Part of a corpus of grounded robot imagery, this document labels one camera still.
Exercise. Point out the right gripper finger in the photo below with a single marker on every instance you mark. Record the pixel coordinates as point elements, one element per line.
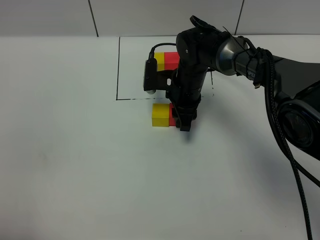
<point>173,112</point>
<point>183,120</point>

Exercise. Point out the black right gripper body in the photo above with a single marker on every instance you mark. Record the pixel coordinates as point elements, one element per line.
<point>185,91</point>

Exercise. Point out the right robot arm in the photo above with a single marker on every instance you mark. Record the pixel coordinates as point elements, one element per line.
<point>292,88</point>

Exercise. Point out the template red cube block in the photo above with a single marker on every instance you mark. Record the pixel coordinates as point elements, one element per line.
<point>171,60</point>

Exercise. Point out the template yellow cube block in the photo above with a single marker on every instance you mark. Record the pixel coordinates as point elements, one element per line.
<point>160,59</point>

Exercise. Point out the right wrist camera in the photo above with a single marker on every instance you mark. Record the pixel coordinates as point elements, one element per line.
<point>154,80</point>

